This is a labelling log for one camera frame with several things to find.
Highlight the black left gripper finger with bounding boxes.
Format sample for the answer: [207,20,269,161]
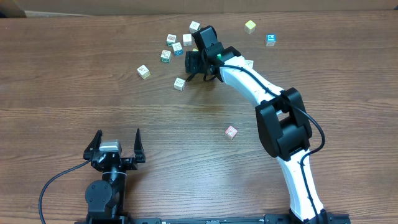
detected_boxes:
[134,129,146,163]
[83,129,103,160]

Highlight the red sided wood block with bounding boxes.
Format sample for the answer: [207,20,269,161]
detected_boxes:
[224,126,238,140]

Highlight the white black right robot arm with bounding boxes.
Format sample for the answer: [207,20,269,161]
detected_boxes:
[185,47,329,223]

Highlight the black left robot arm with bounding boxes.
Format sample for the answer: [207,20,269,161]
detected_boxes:
[83,130,146,223]

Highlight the wood block blue side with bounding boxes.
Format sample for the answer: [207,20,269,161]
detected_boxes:
[172,42,183,56]

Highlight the wood block letter E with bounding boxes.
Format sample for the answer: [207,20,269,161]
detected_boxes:
[174,78,185,91]

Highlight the plain white wood block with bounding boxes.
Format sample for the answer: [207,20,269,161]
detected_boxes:
[182,34,192,47]

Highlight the wood block green R side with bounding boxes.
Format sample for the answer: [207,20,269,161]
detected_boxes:
[160,50,172,63]

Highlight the white wood block far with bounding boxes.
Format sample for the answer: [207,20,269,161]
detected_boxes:
[189,21,200,34]

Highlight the plain wood block yellow side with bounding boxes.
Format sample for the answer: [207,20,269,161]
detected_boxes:
[137,65,150,80]

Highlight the white wood block letter T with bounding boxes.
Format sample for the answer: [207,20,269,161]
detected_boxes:
[245,60,254,68]

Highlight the yellow top block far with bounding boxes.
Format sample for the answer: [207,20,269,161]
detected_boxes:
[244,20,256,34]

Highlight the blue top block far right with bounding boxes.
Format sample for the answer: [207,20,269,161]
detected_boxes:
[266,34,276,47]

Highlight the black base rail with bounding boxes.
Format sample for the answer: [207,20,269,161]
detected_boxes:
[75,213,351,224]

